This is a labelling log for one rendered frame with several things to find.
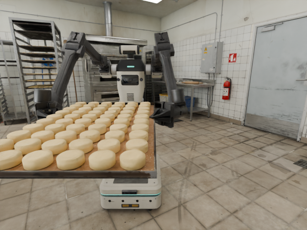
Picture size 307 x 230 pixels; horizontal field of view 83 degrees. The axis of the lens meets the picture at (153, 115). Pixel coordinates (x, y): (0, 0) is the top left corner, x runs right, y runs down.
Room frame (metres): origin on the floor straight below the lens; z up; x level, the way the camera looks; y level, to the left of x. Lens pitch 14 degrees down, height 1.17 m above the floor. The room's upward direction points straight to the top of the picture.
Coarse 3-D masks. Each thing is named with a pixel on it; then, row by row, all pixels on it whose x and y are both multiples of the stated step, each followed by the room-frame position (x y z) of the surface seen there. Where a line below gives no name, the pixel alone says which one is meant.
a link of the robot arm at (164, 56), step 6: (156, 48) 1.01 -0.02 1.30; (156, 54) 0.99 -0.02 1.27; (162, 54) 0.98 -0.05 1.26; (168, 54) 0.98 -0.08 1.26; (174, 54) 1.01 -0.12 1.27; (162, 60) 0.96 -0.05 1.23; (168, 60) 0.96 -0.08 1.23; (162, 66) 0.98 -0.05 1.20; (168, 66) 0.93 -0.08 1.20; (168, 72) 0.91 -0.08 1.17; (168, 78) 0.89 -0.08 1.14; (174, 78) 0.89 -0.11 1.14; (168, 84) 0.87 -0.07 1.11; (174, 84) 0.87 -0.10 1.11; (168, 90) 0.86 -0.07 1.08; (168, 96) 0.85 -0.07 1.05
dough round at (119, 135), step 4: (108, 132) 0.42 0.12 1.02; (112, 132) 0.42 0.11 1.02; (116, 132) 0.42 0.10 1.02; (120, 132) 0.42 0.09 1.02; (108, 136) 0.40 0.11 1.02; (112, 136) 0.40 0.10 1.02; (116, 136) 0.40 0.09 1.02; (120, 136) 0.40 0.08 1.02; (124, 136) 0.42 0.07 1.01; (120, 140) 0.40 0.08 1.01
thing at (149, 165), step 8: (136, 112) 0.71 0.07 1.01; (152, 112) 0.71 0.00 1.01; (152, 120) 0.59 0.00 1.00; (128, 128) 0.51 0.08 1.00; (152, 128) 0.51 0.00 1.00; (104, 136) 0.45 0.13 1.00; (128, 136) 0.45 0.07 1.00; (152, 136) 0.45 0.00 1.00; (96, 144) 0.40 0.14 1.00; (120, 144) 0.40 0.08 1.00; (152, 144) 0.40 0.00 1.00; (88, 152) 0.35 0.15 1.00; (120, 152) 0.35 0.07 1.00; (152, 152) 0.35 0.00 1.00; (88, 160) 0.32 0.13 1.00; (152, 160) 0.32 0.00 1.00; (16, 168) 0.29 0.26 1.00; (48, 168) 0.29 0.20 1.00; (56, 168) 0.29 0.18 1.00; (80, 168) 0.29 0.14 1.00; (88, 168) 0.29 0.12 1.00; (112, 168) 0.29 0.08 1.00; (120, 168) 0.29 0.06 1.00; (144, 168) 0.29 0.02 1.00; (152, 168) 0.29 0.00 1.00
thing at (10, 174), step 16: (0, 176) 0.26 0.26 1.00; (16, 176) 0.26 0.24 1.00; (32, 176) 0.26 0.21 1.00; (48, 176) 0.26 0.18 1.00; (64, 176) 0.26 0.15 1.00; (80, 176) 0.26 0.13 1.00; (96, 176) 0.26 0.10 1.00; (112, 176) 0.26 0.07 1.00; (128, 176) 0.26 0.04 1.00; (144, 176) 0.26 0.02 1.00
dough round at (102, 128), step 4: (96, 124) 0.49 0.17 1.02; (100, 124) 0.49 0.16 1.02; (104, 124) 0.49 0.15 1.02; (88, 128) 0.46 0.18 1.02; (92, 128) 0.46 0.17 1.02; (96, 128) 0.46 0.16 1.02; (100, 128) 0.46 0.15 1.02; (104, 128) 0.47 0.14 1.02; (100, 132) 0.46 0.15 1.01; (104, 132) 0.47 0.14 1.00
